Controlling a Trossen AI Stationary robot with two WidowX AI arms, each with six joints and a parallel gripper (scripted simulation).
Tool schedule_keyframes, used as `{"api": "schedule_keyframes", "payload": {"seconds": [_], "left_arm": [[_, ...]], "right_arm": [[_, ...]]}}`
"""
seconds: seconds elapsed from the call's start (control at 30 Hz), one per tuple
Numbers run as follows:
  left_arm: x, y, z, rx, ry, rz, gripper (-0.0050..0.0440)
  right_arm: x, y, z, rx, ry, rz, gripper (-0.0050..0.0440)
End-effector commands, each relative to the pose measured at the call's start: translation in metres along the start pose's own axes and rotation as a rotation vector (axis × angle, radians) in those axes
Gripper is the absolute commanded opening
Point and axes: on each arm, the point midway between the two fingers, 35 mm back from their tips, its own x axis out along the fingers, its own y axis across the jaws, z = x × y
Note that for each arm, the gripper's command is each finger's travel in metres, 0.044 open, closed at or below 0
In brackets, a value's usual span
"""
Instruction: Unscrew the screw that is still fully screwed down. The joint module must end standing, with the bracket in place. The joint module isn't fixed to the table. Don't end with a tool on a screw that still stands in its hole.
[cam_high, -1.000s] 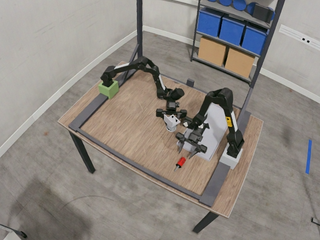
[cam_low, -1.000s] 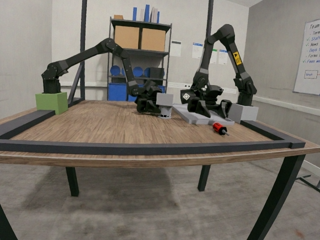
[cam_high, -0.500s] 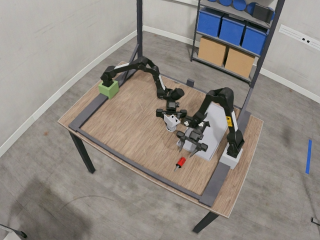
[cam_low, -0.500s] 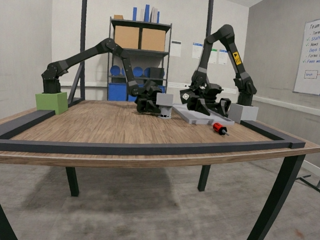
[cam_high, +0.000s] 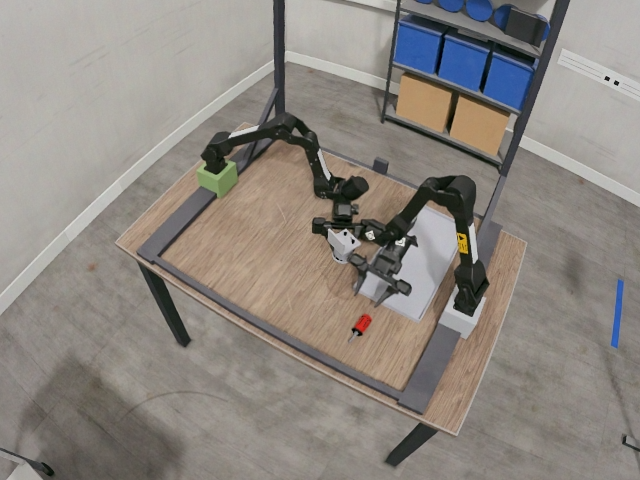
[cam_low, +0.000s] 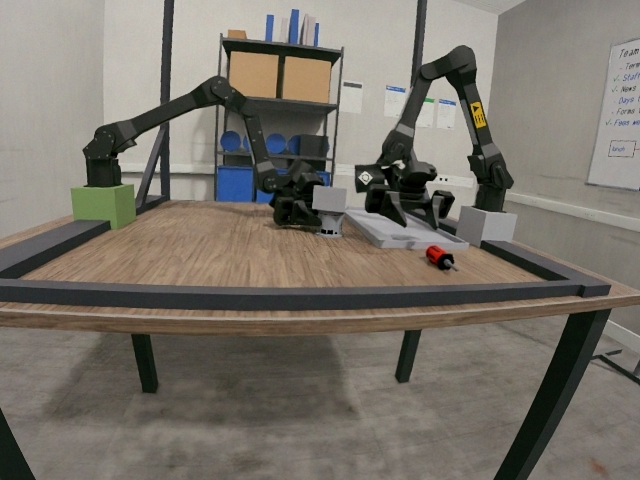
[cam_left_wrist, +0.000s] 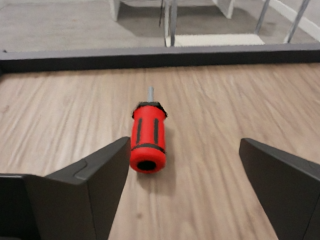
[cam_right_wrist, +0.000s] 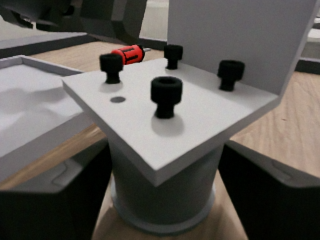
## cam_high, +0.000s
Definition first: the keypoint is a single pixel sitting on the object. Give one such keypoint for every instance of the white shallow tray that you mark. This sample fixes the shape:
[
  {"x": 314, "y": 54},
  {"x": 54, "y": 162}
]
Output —
[{"x": 423, "y": 267}]

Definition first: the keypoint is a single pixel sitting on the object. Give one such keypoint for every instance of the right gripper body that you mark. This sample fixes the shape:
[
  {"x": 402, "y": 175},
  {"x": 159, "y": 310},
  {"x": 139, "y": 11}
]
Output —
[{"x": 346, "y": 223}]

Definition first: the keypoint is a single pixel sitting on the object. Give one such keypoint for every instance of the grey cylinder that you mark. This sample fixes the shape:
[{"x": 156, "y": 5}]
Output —
[{"x": 341, "y": 259}]

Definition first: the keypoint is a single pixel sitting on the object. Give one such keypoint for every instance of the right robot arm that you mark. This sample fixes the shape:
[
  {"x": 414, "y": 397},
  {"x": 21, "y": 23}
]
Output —
[{"x": 281, "y": 127}]

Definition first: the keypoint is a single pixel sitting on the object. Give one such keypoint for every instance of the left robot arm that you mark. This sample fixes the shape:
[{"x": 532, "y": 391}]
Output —
[{"x": 460, "y": 197}]

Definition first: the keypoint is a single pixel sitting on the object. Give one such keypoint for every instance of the red screwdriver handle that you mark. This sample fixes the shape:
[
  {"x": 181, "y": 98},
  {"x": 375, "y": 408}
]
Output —
[{"x": 361, "y": 326}]

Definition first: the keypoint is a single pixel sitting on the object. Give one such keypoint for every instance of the white bracket with holes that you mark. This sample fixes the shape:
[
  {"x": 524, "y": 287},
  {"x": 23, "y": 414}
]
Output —
[{"x": 338, "y": 240}]

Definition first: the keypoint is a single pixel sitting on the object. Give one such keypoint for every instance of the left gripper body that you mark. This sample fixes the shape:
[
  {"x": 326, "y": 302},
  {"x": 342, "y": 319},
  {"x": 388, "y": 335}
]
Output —
[{"x": 362, "y": 263}]

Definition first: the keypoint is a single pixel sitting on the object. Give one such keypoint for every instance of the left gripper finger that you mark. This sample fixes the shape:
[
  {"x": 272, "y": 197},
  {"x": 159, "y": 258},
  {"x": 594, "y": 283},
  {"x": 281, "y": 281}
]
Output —
[
  {"x": 386, "y": 295},
  {"x": 361, "y": 279}
]

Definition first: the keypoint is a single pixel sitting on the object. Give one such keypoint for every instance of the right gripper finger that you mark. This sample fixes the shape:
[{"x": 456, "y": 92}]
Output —
[
  {"x": 325, "y": 233},
  {"x": 359, "y": 229}
]

